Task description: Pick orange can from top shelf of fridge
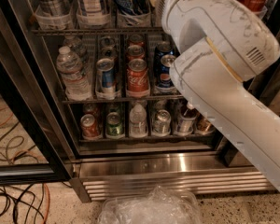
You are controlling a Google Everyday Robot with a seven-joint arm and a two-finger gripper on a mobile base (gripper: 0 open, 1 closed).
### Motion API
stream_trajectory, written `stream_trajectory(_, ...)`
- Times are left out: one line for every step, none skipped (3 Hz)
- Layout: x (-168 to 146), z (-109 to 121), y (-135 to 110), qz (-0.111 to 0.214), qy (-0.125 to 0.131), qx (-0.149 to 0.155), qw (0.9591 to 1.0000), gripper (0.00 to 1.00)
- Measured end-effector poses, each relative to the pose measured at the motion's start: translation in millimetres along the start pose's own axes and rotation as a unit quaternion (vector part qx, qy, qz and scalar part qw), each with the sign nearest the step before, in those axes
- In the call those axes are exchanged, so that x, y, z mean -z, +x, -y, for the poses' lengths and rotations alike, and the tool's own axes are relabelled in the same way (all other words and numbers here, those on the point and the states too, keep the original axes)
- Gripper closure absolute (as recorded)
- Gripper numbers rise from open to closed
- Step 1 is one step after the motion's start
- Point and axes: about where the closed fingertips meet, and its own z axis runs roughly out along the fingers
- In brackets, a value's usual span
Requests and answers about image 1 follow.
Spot orange juice bottle bottom shelf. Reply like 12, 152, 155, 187
175, 105, 197, 135

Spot red cola can front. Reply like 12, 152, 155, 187
127, 59, 148, 92

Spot red can bottom shelf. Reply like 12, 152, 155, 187
80, 114, 101, 139

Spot blue pepsi can front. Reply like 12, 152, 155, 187
157, 54, 175, 88

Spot blue pepsi can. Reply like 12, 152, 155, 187
157, 54, 175, 88
153, 41, 175, 76

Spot gold can bottom shelf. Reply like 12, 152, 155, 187
196, 116, 214, 133

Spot silver can bottom shelf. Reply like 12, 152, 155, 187
152, 109, 171, 136

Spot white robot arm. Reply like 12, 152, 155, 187
155, 0, 280, 192

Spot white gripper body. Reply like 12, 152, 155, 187
155, 0, 217, 35

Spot clear plastic bag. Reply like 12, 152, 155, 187
97, 186, 203, 224

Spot front water bottle middle shelf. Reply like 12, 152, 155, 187
56, 46, 91, 101

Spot rear water bottle middle shelf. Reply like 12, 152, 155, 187
63, 35, 89, 63

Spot green can bottom shelf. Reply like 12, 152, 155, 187
106, 112, 123, 138

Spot left fridge glass door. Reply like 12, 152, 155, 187
0, 0, 74, 185

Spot water bottle bottom shelf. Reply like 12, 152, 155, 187
129, 104, 147, 138

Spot blue silver can front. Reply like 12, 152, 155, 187
96, 58, 116, 94

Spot black cables on floor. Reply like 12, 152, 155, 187
0, 119, 46, 224

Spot water bottle shelf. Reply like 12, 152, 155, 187
129, 104, 147, 138
63, 35, 89, 63
56, 46, 91, 101

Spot stainless steel fridge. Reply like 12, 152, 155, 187
0, 0, 280, 203

